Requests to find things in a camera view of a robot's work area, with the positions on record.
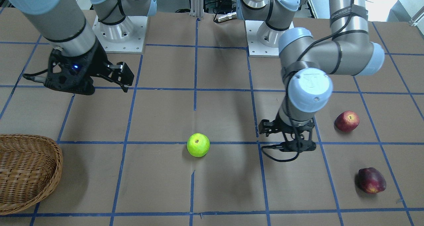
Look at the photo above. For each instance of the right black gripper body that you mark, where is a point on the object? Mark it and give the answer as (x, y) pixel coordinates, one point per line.
(96, 61)

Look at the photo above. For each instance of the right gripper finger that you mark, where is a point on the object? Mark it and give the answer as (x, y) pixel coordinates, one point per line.
(119, 74)

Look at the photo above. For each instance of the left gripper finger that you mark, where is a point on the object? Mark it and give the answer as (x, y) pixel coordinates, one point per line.
(293, 146)
(268, 127)

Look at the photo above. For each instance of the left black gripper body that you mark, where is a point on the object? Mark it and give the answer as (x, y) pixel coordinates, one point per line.
(269, 127)

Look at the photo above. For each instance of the red yellow apple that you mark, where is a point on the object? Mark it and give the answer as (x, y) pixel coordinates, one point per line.
(347, 121)

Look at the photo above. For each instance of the green apple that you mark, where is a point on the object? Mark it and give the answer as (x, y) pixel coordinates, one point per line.
(198, 145)

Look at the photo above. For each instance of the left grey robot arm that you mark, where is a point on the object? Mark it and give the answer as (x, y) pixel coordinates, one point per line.
(308, 63)

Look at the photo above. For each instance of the wicker basket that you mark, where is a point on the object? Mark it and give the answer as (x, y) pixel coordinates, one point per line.
(30, 170)

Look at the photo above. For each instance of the dark red apple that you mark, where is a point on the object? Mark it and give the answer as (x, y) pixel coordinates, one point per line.
(371, 181)

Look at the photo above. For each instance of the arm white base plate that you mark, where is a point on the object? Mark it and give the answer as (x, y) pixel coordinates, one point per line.
(125, 38)
(263, 42)

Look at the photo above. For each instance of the aluminium frame post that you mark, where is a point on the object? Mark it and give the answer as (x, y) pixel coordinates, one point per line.
(196, 8)

